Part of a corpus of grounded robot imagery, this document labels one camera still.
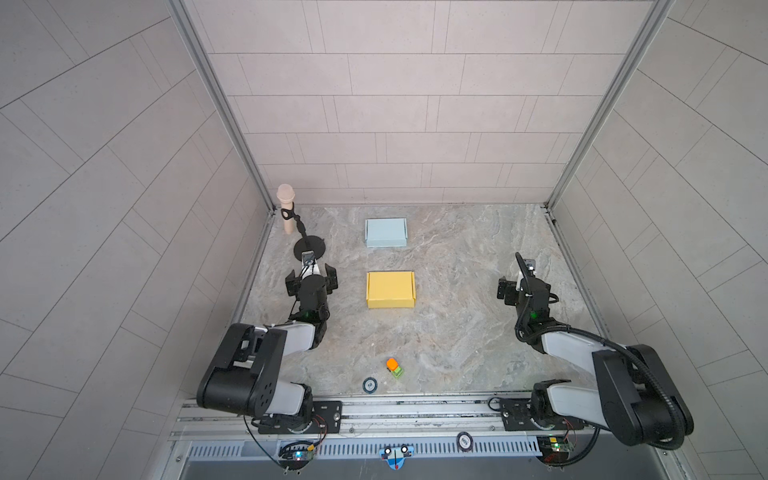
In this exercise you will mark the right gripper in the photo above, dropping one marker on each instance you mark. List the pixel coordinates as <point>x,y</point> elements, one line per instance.
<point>511,290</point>

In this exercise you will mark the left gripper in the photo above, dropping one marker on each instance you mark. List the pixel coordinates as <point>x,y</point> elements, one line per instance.
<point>328,282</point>

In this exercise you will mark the yellow paper box stack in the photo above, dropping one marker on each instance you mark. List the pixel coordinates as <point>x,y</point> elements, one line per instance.
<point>390,289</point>

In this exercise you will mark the light blue paper box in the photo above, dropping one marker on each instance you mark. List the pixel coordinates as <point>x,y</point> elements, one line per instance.
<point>386,233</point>

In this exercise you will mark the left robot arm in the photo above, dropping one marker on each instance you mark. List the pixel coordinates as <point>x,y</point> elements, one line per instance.
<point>243,377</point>

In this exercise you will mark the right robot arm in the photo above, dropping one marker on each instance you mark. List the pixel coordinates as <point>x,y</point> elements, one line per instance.
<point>633,397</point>

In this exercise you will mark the black microphone stand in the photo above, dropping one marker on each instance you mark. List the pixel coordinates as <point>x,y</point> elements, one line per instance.
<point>307,243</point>

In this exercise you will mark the beige microphone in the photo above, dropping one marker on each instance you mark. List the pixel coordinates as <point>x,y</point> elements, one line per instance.
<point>286,196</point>

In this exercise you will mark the orange green toy block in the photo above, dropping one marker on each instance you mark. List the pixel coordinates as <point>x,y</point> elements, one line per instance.
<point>394,367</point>

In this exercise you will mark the right green circuit board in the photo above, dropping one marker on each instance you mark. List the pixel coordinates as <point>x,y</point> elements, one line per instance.
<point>554,449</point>

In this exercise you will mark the green circuit board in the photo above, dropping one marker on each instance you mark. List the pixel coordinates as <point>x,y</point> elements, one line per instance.
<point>295,456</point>
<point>554,449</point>

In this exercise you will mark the round black white disc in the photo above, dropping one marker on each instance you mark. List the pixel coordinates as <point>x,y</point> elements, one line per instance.
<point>464,442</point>

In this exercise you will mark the left green circuit board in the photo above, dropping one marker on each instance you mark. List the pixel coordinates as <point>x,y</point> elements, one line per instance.
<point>295,456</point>

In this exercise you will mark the blue sticker marker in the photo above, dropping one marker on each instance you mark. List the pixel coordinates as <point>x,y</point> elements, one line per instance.
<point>395,456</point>

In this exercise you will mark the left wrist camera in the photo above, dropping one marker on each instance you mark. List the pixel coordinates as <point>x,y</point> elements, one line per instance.
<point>308,260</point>

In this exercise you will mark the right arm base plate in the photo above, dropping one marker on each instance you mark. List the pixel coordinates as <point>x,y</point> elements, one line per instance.
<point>517,416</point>

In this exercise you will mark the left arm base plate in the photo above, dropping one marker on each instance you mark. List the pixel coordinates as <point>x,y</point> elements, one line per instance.
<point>323,417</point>

